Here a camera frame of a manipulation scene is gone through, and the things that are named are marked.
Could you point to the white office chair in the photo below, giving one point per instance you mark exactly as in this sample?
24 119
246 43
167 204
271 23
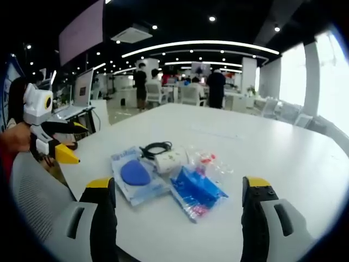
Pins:
155 92
192 96

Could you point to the ceiling air conditioner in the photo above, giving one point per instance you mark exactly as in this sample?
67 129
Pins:
131 34

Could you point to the white table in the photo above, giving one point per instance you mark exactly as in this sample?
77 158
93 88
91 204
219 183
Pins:
245 169

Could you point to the blue stand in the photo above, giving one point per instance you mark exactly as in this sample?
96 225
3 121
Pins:
197 193

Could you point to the grey mesh office chair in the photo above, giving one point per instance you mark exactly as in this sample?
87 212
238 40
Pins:
41 202

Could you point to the computer monitor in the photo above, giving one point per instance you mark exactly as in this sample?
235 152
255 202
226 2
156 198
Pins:
83 88

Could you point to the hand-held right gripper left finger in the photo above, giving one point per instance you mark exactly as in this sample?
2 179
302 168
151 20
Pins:
102 218

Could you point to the white side desk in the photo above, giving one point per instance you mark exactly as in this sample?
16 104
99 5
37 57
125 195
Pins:
77 114

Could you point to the clear bag with red pieces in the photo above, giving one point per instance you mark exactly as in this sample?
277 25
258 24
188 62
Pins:
208 161

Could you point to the blue pad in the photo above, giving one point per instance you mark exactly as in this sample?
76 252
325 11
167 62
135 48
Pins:
136 176

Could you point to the wall screen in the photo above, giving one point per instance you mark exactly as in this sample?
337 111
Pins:
201 68

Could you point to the hanging display screen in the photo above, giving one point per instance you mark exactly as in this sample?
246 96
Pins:
81 31

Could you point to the person's left hand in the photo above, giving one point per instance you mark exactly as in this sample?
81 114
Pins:
15 137

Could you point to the potted plant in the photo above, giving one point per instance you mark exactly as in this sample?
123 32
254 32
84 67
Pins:
252 90

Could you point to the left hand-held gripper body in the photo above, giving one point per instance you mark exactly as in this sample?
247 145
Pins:
36 106

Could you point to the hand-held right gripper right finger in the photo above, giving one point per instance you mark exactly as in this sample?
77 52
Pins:
261 218

